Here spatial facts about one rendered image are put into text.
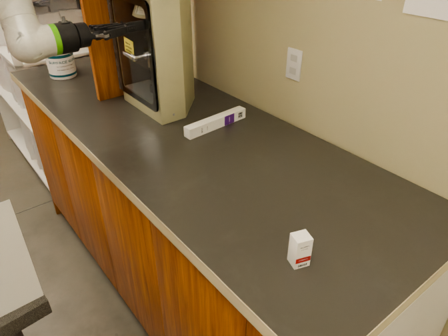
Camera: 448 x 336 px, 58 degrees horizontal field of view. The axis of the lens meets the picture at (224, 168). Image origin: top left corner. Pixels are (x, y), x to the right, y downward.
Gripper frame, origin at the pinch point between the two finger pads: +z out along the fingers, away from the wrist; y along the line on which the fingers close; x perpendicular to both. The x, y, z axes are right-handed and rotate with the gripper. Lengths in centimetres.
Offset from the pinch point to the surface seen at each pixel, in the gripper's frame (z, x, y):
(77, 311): -40, 131, 15
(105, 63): 0.6, 21.4, 32.4
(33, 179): -22, 131, 145
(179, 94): 13.2, 26.3, -4.6
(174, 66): 12.0, 15.1, -4.6
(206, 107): 28.0, 37.0, -1.6
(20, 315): -63, 37, -61
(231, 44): 48, 16, 6
